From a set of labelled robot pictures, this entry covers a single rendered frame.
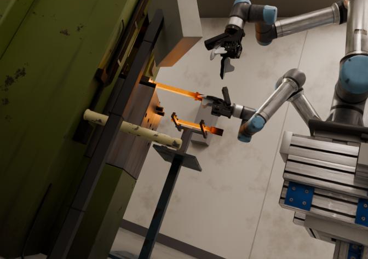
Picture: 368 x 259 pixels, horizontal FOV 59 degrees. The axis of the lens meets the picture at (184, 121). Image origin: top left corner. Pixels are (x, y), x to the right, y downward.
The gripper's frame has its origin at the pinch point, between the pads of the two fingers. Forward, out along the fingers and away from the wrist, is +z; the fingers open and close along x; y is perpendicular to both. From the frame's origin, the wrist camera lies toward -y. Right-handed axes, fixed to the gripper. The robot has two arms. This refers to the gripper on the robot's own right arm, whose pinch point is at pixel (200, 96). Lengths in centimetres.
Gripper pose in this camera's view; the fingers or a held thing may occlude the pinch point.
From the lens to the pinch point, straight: 183.4
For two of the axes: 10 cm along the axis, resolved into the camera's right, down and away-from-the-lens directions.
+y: -3.1, 9.0, -2.9
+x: 0.4, 3.2, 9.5
